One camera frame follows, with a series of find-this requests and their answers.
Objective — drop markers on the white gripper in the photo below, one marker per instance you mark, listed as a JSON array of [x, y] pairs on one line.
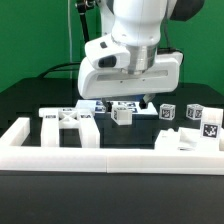
[[163, 76]]

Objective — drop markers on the white chair seat part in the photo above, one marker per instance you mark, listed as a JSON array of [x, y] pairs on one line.
[[188, 139]]

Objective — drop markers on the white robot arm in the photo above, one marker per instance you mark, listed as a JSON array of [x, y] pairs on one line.
[[138, 25]]

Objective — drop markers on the white chair back part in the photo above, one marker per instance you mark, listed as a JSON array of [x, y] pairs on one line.
[[56, 119]]

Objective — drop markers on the black pole with clamp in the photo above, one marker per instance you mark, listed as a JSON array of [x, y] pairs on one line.
[[82, 7]]

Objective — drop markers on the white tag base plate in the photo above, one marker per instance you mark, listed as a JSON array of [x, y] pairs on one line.
[[98, 107]]

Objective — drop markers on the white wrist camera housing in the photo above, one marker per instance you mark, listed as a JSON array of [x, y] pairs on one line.
[[104, 52]]

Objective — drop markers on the white U-shaped frame fence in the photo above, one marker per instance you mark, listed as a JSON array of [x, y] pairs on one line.
[[165, 158]]

